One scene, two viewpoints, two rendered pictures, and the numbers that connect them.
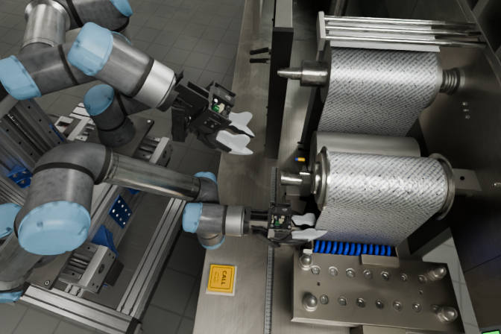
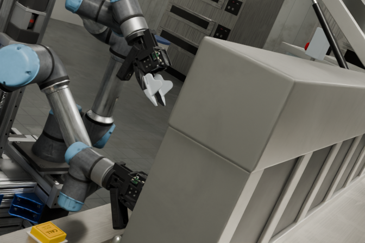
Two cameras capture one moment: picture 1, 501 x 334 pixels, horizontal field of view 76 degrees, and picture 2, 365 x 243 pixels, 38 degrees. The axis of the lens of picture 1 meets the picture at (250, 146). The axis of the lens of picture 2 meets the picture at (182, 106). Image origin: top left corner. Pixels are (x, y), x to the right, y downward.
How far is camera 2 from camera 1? 1.11 m
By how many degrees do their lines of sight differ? 45
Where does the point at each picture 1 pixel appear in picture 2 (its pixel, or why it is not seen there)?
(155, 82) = (137, 21)
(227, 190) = (105, 213)
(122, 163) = (68, 90)
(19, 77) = not seen: outside the picture
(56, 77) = (92, 5)
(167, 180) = (81, 129)
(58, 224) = (25, 55)
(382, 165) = not seen: hidden behind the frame
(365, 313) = not seen: outside the picture
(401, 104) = not seen: hidden behind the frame
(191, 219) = (77, 145)
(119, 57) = (132, 1)
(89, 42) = not seen: outside the picture
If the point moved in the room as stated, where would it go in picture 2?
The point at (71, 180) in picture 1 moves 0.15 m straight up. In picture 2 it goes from (45, 55) to (63, 7)
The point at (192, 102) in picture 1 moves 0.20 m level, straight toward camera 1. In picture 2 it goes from (146, 44) to (126, 48)
